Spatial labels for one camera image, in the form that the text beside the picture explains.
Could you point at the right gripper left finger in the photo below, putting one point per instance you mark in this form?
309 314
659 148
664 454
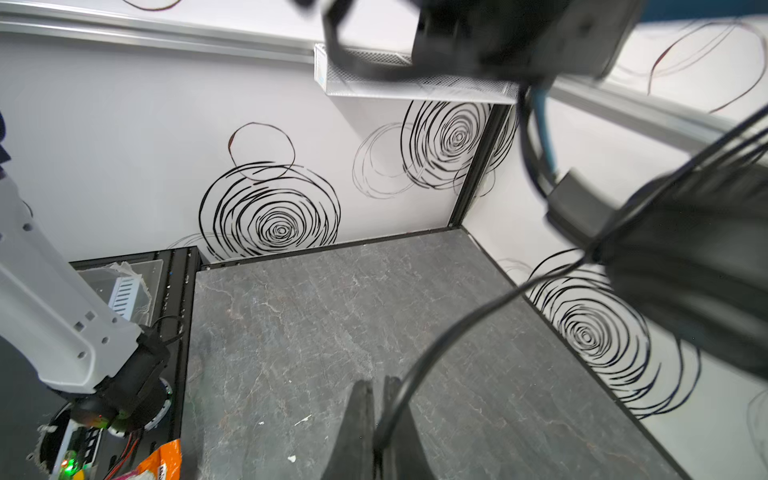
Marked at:
352 456

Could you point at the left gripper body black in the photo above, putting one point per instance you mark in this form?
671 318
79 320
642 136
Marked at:
525 42

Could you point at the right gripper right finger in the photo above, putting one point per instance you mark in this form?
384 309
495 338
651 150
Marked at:
404 458

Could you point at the black and blue headphones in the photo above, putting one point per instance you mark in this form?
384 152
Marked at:
688 250

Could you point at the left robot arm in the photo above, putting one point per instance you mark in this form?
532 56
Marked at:
110 368

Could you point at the Fox's fruits candy bag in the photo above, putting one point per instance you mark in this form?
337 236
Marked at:
165 463

